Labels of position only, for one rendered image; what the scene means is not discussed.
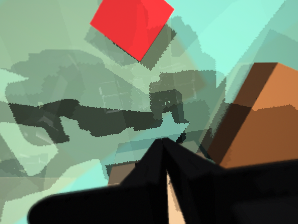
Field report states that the red square block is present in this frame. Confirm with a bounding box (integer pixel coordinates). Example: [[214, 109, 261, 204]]
[[90, 0, 174, 62]]

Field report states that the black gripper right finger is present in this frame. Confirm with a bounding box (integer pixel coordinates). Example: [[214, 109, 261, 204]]
[[162, 137, 298, 224]]

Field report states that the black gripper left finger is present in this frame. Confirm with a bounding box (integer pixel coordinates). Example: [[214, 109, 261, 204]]
[[27, 138, 169, 224]]

